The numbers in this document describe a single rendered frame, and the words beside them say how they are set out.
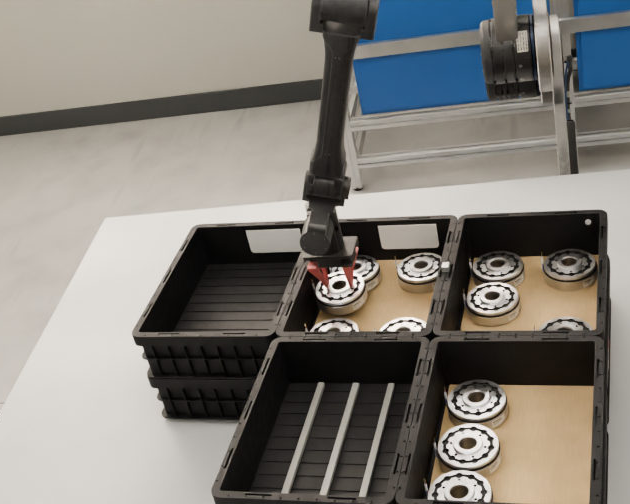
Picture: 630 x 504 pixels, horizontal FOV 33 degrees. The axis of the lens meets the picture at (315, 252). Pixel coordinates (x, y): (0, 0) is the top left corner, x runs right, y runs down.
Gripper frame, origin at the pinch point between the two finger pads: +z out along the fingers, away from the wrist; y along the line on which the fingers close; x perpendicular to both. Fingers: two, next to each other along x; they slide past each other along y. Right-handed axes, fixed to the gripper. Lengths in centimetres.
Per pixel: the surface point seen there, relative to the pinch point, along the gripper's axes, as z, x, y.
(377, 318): 6.8, -3.3, 7.4
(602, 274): -3, -3, 52
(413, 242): 3.4, 17.3, 12.2
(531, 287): 7.4, 6.1, 37.3
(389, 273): 7.5, 12.1, 7.2
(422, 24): 32, 186, -14
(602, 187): 23, 64, 50
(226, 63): 78, 262, -124
